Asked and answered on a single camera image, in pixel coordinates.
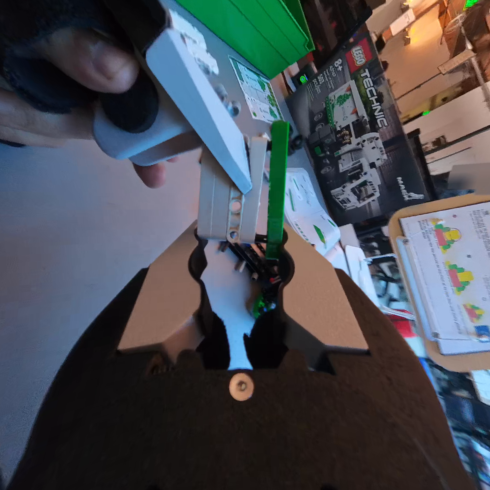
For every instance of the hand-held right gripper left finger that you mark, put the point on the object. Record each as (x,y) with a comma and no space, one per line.
(160,306)

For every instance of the green storage bin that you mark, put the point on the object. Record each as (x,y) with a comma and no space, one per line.
(249,23)

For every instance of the black lego tyre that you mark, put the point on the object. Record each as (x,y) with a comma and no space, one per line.
(296,142)

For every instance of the red case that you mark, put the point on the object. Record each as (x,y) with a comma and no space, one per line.
(402,325)

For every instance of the printed instruction sheet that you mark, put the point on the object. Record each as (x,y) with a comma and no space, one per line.
(451,268)

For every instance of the partly built lego truck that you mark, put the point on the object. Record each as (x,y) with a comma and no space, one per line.
(252,264)

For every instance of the green white sticker sheet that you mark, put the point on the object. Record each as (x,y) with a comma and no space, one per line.
(256,92)

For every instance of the green lego beam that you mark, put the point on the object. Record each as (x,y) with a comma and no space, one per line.
(277,191)

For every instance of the open instruction booklet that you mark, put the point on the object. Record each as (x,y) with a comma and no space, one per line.
(306,214)

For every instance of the lego set box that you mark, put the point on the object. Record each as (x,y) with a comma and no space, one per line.
(344,115)

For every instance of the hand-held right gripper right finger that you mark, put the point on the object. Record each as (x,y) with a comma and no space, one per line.
(325,306)

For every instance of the white lego panel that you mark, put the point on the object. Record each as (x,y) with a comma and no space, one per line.
(214,206)

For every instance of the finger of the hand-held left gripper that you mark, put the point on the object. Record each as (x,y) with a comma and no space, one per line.
(199,111)

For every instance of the wooden document stand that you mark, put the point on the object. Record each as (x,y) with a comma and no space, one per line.
(451,361)

